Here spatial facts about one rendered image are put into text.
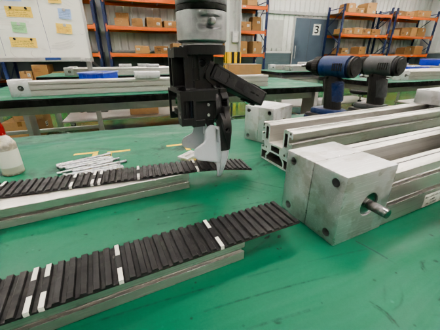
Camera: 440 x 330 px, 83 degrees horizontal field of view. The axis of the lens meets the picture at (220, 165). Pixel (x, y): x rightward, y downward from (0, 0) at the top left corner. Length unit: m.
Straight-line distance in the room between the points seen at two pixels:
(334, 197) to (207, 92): 0.23
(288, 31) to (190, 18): 12.44
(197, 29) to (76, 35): 2.75
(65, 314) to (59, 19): 2.98
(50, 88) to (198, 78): 1.50
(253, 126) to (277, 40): 11.85
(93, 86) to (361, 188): 1.67
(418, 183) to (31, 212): 0.55
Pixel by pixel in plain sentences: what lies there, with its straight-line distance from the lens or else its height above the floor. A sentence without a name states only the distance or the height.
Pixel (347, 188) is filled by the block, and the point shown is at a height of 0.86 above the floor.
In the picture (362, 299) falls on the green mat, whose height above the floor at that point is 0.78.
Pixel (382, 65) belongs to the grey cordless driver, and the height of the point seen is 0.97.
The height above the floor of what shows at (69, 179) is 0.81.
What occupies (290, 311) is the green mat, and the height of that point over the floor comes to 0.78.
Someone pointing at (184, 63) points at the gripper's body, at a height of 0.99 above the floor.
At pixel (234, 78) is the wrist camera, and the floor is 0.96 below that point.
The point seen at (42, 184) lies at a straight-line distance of 0.47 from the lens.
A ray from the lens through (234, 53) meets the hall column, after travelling 6.24.
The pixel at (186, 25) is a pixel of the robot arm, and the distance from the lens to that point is 0.40.
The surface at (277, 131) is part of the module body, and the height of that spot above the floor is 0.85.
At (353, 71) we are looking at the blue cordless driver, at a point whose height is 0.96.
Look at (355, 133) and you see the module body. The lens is 0.63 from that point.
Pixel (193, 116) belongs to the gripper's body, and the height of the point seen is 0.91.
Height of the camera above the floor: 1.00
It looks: 24 degrees down
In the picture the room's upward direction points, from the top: straight up
